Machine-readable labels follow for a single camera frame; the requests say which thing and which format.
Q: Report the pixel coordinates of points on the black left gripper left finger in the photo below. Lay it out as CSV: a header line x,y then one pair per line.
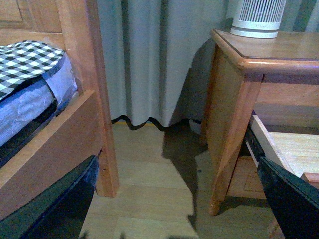
x,y
59,211

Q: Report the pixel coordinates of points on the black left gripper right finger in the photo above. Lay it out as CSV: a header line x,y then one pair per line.
x,y
294,202

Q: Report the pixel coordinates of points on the wooden drawer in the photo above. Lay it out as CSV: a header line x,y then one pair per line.
x,y
295,151
245,181

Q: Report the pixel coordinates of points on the plastic wrapped mattress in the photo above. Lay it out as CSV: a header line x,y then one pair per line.
x,y
18,110

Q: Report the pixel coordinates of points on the wooden nightstand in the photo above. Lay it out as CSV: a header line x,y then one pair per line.
x,y
277,79

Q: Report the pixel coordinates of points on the checkered black white sheet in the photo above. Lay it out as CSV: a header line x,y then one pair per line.
x,y
22,61

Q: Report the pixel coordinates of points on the grey curtain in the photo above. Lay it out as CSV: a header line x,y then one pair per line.
x,y
158,56

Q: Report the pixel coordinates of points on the white cylindrical air purifier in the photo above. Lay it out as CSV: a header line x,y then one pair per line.
x,y
258,18

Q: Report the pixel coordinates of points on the wooden bed frame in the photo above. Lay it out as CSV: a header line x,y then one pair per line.
x,y
84,128

